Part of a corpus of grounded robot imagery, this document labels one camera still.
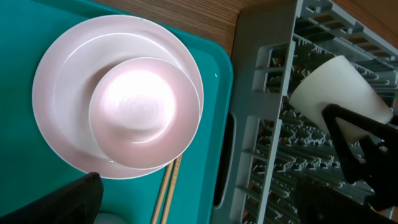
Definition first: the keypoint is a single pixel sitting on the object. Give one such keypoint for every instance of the white cup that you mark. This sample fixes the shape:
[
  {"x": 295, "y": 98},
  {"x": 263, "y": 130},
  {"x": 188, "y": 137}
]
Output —
[{"x": 338, "y": 82}]

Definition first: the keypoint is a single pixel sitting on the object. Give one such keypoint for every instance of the wooden chopstick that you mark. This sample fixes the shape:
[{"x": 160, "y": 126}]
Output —
[
  {"x": 162, "y": 191},
  {"x": 171, "y": 176}
]

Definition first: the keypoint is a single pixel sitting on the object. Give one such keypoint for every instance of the large pink plate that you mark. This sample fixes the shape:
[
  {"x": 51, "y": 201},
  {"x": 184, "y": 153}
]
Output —
[{"x": 70, "y": 70}]

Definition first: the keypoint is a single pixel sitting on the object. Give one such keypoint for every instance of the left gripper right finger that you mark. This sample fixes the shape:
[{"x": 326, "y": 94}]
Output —
[{"x": 319, "y": 204}]

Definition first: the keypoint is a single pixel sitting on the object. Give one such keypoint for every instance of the grey dishwasher rack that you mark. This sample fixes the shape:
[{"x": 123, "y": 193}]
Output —
[{"x": 277, "y": 45}]

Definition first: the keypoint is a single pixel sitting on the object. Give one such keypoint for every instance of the teal plastic tray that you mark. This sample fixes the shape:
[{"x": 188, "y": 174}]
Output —
[{"x": 30, "y": 169}]

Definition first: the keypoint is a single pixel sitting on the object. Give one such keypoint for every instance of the grey bowl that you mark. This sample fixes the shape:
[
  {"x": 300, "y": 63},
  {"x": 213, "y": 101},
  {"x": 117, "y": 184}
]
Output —
[{"x": 108, "y": 218}]

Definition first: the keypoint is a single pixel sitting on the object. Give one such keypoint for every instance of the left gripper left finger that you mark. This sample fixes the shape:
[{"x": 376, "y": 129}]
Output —
[{"x": 76, "y": 202}]

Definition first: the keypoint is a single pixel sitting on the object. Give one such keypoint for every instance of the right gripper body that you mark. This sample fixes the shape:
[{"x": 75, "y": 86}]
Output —
[{"x": 380, "y": 168}]

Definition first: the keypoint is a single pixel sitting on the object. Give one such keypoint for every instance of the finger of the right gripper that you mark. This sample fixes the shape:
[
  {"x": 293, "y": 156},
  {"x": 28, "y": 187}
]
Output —
[{"x": 346, "y": 132}]

